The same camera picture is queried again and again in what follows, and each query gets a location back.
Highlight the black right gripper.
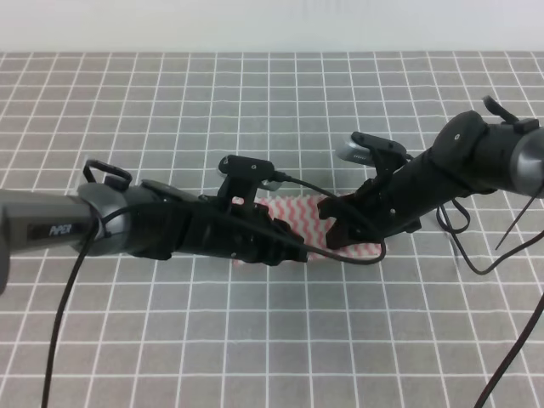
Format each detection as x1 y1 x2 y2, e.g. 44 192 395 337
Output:
317 177 422 250

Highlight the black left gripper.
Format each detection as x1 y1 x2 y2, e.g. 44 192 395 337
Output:
169 195 309 267

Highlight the pink white wavy towel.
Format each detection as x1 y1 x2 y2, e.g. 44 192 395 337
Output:
255 195 381 259

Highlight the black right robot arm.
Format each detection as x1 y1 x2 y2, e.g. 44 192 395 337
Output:
318 96 543 250

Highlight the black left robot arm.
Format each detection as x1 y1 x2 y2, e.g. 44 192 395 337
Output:
1 155 309 286

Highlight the grey grid tablecloth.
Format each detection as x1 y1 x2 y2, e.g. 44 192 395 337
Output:
1 51 543 407

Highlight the black left camera cable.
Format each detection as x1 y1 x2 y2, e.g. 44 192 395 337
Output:
40 172 387 408

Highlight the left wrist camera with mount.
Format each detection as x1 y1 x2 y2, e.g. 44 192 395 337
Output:
218 155 281 209

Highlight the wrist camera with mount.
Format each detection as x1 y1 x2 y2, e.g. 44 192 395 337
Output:
218 155 281 209
336 132 412 182

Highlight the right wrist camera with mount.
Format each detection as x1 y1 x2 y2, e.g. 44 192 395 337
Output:
336 132 412 182

